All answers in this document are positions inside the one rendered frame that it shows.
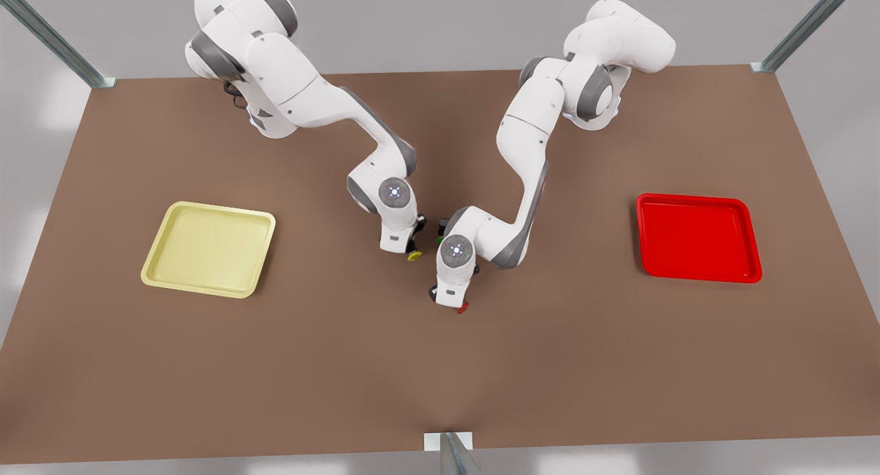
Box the yellow square tray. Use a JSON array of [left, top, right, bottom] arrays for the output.
[[141, 201, 276, 299]]

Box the black cable loop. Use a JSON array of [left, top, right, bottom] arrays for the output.
[[221, 80, 250, 110]]

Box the silver frame post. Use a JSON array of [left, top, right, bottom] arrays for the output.
[[750, 0, 864, 74], [0, 0, 117, 89], [423, 431, 483, 475]]

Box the red square tray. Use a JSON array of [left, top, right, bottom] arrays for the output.
[[635, 192, 763, 284]]

